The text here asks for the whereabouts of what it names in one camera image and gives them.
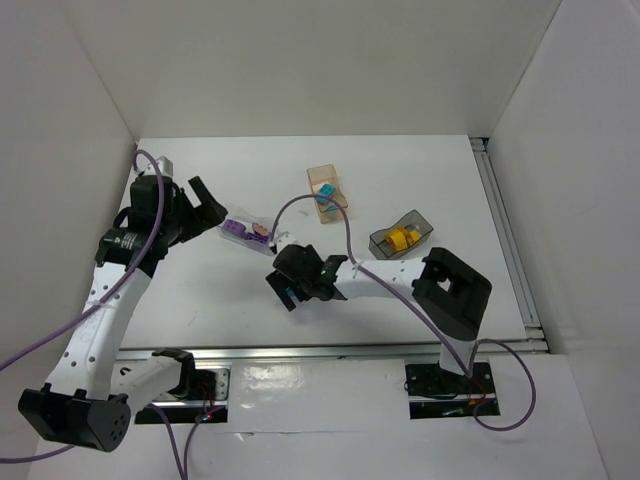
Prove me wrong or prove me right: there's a purple studded lego brick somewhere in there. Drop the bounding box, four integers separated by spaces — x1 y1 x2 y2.
222 219 247 239

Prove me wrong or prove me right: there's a purple rounded lego brick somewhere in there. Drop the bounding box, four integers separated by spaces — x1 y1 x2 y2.
252 222 270 238

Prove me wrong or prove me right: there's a small teal lego cube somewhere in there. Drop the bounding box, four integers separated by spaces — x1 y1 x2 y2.
317 183 336 198

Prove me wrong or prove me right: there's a yellow lego brick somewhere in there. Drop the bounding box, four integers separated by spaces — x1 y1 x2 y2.
385 227 408 252
405 233 421 247

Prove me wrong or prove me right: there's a yellow lego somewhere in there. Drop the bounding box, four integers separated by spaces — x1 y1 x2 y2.
407 228 422 240

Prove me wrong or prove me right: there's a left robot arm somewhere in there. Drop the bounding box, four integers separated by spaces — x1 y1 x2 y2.
18 175 227 452

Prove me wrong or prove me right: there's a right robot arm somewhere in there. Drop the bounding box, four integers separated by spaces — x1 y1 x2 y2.
266 244 492 377

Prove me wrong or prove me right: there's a clear plastic container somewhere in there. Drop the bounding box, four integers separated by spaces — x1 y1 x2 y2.
217 203 275 256

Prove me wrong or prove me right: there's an orange transparent container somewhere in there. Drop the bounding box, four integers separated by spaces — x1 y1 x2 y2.
306 164 348 224

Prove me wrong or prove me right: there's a grey transparent container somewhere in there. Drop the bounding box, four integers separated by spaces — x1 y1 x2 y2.
368 209 434 260

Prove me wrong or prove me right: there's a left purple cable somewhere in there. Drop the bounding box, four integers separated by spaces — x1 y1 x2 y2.
0 149 191 480

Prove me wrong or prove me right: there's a purple cable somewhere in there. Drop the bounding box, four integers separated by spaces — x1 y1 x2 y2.
272 195 539 431
0 149 191 480

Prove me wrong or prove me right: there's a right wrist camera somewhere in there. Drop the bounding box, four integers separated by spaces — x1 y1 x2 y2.
268 231 298 254

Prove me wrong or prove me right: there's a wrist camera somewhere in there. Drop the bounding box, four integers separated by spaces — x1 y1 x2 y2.
268 231 298 254
155 156 174 178

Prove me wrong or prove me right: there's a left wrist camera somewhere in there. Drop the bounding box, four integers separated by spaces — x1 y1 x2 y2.
155 156 174 178

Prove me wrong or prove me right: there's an aluminium front rail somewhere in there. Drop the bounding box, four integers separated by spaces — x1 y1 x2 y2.
114 339 446 365

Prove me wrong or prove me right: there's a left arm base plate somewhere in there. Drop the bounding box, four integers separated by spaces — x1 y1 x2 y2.
153 365 231 424

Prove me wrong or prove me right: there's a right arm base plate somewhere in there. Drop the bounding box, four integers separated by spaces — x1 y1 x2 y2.
404 362 500 420

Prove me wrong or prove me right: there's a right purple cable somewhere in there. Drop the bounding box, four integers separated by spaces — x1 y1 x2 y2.
272 195 539 431

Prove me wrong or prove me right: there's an aluminium side rail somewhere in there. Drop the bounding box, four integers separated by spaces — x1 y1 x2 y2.
469 137 550 354

